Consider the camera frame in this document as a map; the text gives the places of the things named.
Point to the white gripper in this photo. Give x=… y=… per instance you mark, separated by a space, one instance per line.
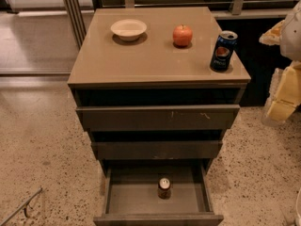
x=292 y=37

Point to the blue pepsi can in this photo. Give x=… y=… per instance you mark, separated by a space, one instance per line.
x=223 y=50

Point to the grey drawer cabinet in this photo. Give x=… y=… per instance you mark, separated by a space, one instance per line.
x=153 y=71

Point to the orange soda can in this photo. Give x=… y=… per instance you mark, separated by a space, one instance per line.
x=164 y=191

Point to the grey top drawer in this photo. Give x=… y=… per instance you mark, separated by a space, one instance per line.
x=157 y=118

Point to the grey middle drawer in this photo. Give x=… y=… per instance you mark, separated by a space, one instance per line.
x=157 y=149

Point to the grey open bottom drawer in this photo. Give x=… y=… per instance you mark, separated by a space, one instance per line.
x=131 y=197

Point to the red apple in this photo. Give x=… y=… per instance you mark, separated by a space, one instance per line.
x=182 y=35

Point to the white bowl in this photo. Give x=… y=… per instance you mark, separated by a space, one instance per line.
x=128 y=29

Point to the metal rod on floor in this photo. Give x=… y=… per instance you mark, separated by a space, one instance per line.
x=21 y=207

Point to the metal window frame post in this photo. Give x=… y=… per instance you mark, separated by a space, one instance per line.
x=77 y=22

